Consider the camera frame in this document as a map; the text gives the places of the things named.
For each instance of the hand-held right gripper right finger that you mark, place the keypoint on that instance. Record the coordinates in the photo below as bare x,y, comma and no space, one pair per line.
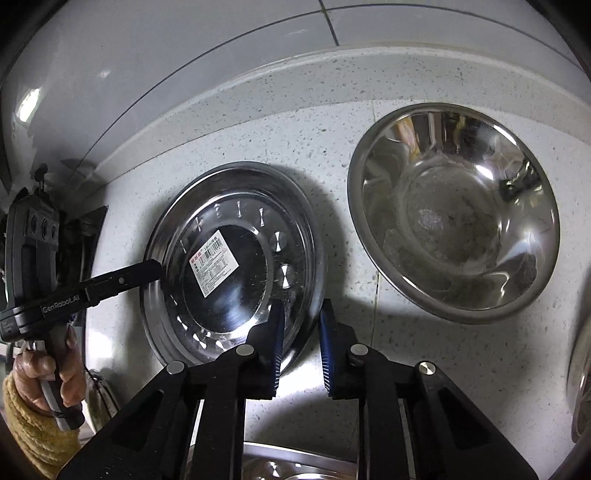
327,344

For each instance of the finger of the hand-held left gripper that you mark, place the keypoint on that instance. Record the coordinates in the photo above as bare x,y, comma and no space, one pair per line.
124,279

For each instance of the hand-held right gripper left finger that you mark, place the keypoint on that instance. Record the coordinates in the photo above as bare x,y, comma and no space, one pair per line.
277,344

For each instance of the labelled steel plate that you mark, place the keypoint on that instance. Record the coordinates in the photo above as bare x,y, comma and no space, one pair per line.
249,258

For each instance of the large steel bowl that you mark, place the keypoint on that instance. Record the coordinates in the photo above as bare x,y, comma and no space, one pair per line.
452,221

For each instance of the person's left forearm yellow sleeve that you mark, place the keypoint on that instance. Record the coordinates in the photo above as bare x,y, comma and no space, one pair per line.
32,438

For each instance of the person's left hand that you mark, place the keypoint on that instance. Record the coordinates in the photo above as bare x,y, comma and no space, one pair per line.
71,376

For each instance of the embossed steel plate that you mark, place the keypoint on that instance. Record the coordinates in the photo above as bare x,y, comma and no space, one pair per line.
295,461

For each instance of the shiny steel vessel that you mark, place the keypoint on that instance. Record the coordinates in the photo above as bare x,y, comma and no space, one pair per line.
104,401

